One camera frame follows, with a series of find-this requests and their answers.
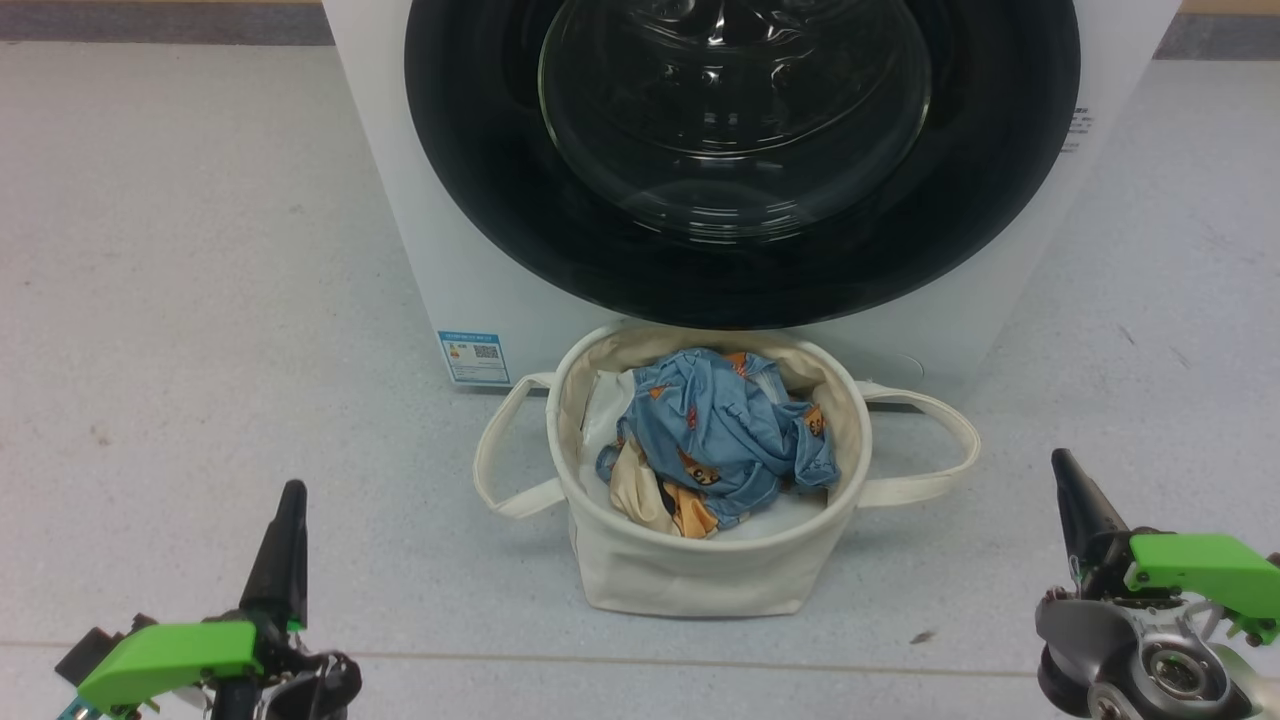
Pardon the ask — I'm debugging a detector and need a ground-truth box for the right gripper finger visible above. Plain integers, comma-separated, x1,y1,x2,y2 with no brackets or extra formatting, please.
1050,448,1137,601

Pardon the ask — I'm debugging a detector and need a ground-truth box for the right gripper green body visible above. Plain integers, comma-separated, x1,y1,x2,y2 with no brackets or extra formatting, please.
1124,533,1280,643

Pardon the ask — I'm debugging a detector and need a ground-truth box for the cream beige garment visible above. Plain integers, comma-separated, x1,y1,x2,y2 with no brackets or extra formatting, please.
608,438,673,526

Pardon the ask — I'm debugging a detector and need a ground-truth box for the white front-load washing machine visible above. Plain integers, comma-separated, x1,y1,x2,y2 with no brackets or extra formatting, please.
320,0,1183,403

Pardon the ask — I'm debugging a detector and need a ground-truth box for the white basket liner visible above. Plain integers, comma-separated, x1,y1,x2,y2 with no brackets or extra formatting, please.
580,368,831,543

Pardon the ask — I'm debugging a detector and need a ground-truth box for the blue bear print garment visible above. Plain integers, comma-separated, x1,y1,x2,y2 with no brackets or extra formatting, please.
597,347,841,539

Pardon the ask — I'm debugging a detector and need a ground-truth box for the blue energy label sticker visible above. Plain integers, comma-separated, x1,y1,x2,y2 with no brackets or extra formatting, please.
437,331,512,386

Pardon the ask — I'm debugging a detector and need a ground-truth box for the cream canvas laundry basket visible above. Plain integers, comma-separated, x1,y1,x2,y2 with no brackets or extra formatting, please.
472,320,983,618

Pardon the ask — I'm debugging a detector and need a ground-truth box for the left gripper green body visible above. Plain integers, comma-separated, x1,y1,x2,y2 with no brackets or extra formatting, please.
78,620,263,716

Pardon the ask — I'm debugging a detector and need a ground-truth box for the black round glass washer door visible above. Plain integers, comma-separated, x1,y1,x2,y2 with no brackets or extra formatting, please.
404,0,1083,331

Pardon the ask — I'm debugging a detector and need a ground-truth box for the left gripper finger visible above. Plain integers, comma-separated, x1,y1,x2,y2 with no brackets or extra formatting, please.
238,480,309,635

